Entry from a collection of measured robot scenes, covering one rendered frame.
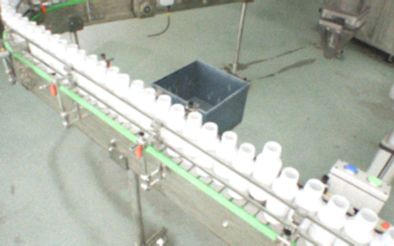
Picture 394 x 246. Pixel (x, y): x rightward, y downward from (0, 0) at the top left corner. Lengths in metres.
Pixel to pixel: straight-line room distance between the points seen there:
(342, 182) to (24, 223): 1.81
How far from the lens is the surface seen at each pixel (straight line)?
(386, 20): 4.41
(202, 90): 1.63
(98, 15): 2.32
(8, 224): 2.23
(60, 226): 2.11
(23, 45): 1.53
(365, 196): 0.88
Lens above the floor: 1.69
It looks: 39 degrees down
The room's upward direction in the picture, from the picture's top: 4 degrees clockwise
